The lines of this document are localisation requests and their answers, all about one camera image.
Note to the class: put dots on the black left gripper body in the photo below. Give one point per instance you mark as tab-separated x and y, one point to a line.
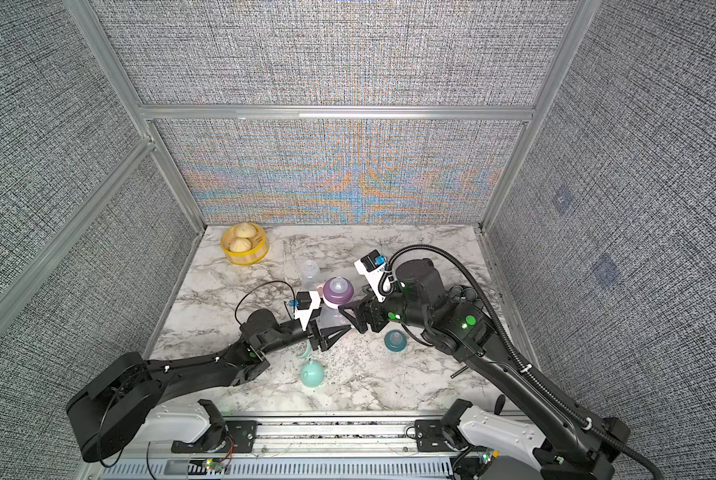
312	335

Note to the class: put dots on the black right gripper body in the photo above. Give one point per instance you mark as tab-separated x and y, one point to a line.
380	310

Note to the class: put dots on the purple nipple collar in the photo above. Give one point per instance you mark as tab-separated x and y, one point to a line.
338	291

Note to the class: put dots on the clear bottle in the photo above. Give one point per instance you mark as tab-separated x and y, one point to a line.
310	275
330	317

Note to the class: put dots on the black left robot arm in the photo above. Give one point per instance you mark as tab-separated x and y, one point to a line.
106	414

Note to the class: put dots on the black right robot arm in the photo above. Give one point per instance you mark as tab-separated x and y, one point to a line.
561	440

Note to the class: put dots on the mint cap left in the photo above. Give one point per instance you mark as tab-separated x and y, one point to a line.
312	374

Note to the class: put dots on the teal nipple collar upper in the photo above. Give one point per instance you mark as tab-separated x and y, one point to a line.
396	341

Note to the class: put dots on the patterned small bowl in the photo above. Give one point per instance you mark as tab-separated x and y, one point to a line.
463	294

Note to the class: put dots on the yellow bamboo steamer basket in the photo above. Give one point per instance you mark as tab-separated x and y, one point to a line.
258	252

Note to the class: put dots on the lower steamed bun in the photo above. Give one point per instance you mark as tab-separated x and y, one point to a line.
240	245

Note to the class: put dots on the steamed bun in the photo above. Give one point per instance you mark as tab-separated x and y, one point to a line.
245	230
240	245

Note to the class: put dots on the upper steamed bun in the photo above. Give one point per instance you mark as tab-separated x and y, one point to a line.
245	230

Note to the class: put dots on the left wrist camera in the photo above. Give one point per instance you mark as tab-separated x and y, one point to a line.
305	304

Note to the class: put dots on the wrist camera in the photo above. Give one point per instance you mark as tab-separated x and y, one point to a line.
374	268
305	304

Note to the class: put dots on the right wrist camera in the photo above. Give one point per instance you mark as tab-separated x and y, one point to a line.
374	268

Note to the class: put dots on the aluminium front rail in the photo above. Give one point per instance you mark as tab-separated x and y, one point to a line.
366	446

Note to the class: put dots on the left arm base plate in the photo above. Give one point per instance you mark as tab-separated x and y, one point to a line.
236	435

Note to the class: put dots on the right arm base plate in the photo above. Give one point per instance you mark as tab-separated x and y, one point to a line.
431	436

